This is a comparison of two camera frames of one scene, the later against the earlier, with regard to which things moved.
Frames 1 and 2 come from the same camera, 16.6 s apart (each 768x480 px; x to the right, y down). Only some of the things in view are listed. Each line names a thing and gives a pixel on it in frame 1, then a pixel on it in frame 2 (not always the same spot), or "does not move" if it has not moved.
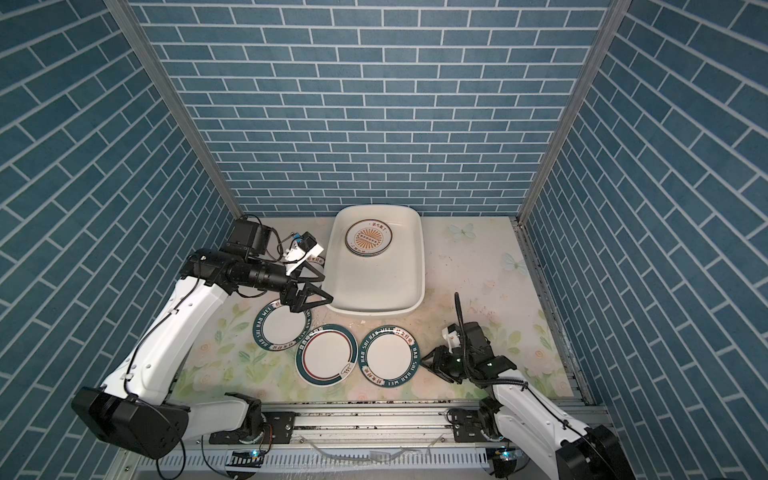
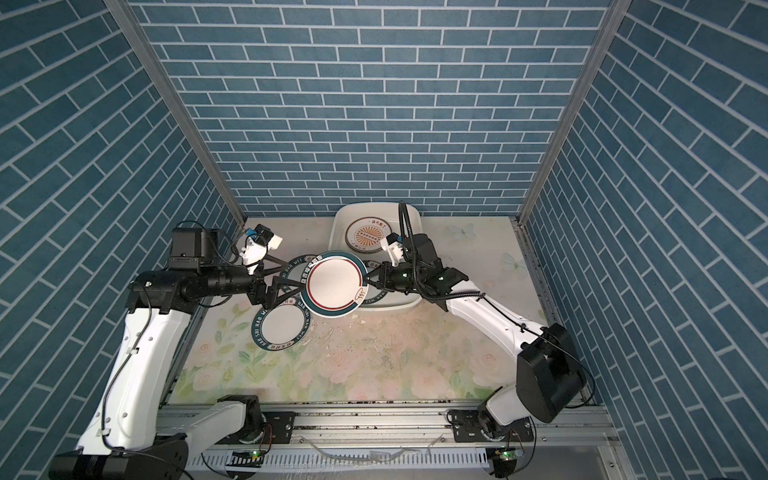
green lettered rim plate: x=389 y=356 -> x=376 y=293
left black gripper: x=297 y=301 -> x=258 y=296
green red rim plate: x=326 y=355 -> x=335 y=284
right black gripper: x=438 y=363 -> x=386 y=271
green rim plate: x=276 y=328 does not move
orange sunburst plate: x=368 y=237 does not move
